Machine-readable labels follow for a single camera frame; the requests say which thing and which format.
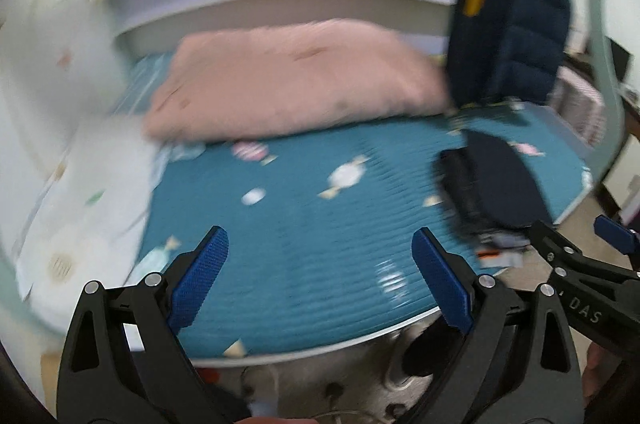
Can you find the teal quilted bed cover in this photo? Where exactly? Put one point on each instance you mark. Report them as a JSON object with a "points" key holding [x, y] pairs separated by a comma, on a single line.
{"points": [[310, 229]]}

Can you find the pale green bed frame post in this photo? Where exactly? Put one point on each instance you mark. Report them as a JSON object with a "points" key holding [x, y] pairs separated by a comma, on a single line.
{"points": [[605, 78]]}

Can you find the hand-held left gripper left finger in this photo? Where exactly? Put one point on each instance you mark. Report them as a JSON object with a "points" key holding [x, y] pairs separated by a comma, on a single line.
{"points": [[200, 274]]}

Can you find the striped cloth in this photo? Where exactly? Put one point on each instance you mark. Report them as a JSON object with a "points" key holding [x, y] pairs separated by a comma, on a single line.
{"points": [[580, 103]]}

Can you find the pink pillow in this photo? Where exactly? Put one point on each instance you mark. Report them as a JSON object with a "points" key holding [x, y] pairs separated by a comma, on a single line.
{"points": [[300, 78]]}

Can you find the navy garment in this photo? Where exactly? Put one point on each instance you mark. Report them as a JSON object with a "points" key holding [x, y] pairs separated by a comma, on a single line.
{"points": [[510, 184]]}

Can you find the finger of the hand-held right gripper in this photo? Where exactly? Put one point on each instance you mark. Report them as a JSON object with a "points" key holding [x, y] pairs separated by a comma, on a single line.
{"points": [[617, 231], [552, 244]]}

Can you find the white printed blanket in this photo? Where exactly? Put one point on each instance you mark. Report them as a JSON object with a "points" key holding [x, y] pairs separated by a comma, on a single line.
{"points": [[75, 179]]}

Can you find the navy and yellow puffer jacket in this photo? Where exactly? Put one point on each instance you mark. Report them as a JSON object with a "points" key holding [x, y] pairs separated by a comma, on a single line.
{"points": [[520, 28]]}

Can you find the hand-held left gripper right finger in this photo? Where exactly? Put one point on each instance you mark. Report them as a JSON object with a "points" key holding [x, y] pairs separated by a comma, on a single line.
{"points": [[442, 279]]}

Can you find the dark blue jeans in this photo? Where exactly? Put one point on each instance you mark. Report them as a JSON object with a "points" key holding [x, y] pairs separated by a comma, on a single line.
{"points": [[462, 194]]}

